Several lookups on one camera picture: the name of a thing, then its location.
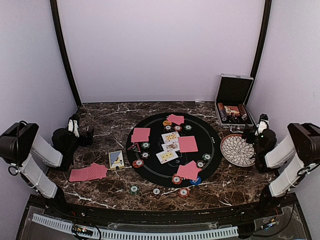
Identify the red triangle all-in marker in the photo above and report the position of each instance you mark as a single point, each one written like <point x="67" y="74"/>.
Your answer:
<point x="135" y="147"/>

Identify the purple and orange chip roll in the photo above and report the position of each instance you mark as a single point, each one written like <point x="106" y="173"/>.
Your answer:
<point x="222" y="112"/>

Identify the round black poker mat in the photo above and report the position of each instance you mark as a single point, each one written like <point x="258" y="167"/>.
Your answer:
<point x="207" y="140"/>

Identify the face-up nine diamonds card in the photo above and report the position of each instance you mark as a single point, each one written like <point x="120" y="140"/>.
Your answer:
<point x="170" y="137"/>

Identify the brown chip roll in case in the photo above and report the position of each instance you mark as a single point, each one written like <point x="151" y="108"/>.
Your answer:
<point x="243" y="112"/>

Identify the boxed card deck in case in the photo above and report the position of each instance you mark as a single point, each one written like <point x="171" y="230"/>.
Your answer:
<point x="232" y="111"/>

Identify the face-up king card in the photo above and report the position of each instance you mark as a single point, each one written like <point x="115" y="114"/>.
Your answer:
<point x="171" y="146"/>

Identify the face-up yellow court card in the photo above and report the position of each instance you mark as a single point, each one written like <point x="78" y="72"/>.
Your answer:
<point x="166" y="156"/>

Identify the green poker chip stack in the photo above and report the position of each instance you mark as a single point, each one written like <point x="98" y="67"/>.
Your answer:
<point x="134" y="190"/>

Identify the aluminium poker case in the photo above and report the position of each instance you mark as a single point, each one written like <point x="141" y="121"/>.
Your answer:
<point x="234" y="90"/>

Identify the red backed card deck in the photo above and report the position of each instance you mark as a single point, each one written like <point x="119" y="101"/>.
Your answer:
<point x="93" y="172"/>

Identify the blue small blind button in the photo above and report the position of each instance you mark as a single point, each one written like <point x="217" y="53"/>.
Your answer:
<point x="196" y="182"/>

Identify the black left frame post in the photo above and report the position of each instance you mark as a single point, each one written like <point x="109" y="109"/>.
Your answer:
<point x="63" y="51"/>

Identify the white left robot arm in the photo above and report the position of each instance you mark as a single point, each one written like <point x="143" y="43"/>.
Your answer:
<point x="22" y="147"/>

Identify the blue backed card deck box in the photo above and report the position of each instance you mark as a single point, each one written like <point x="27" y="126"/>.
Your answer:
<point x="116" y="160"/>

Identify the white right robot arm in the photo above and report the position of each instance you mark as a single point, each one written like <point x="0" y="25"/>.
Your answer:
<point x="299" y="152"/>

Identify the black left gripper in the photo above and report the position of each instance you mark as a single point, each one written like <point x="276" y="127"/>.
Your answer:
<point x="89" y="138"/>

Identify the orange big blind button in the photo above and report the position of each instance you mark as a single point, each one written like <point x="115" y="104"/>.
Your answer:
<point x="167" y="123"/>

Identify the red yellow poker chip stack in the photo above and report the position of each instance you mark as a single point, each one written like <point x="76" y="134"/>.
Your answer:
<point x="183" y="192"/>

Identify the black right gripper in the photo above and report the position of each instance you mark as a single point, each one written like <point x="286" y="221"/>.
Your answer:
<point x="249" y="139"/>

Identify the patterned ceramic plate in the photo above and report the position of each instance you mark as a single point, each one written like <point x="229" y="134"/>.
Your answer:
<point x="237" y="151"/>

